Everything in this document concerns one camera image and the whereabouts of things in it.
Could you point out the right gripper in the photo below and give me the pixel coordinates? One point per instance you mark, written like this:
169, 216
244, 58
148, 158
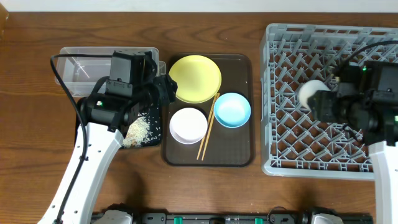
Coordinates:
324, 111

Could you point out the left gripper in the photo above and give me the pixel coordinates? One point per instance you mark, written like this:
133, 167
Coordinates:
168, 88

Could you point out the white cup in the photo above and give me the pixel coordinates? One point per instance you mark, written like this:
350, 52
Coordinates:
308, 89

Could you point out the rice grains food waste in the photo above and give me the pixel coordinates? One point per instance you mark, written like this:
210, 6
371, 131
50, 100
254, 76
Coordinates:
145, 131

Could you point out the white bowl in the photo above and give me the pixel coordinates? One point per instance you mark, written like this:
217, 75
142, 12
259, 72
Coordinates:
188, 125

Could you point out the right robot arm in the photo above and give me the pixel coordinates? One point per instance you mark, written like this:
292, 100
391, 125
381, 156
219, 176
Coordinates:
365, 100

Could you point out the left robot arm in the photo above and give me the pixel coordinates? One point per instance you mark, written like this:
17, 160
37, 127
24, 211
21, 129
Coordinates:
78, 191

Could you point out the grey dishwasher rack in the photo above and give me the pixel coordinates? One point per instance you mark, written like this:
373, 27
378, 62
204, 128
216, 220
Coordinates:
293, 143

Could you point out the black plastic bin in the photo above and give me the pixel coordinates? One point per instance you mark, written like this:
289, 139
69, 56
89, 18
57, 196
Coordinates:
113, 112

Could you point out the yellow plate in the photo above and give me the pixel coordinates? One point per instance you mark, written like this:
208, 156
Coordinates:
198, 78

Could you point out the left wooden chopstick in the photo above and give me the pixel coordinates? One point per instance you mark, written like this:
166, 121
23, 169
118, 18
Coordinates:
207, 125

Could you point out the wooden chopstick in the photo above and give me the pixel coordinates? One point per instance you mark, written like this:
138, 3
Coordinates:
211, 118
207, 125

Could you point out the right wooden chopstick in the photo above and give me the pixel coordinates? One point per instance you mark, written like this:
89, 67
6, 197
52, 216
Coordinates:
211, 118

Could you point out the clear plastic bin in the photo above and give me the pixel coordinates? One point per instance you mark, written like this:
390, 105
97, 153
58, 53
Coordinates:
80, 74

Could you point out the light blue bowl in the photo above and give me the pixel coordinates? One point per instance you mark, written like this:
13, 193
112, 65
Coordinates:
232, 110

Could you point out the brown serving tray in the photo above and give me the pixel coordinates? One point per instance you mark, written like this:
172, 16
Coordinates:
226, 147

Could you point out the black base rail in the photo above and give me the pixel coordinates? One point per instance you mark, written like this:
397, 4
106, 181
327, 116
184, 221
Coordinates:
120, 213

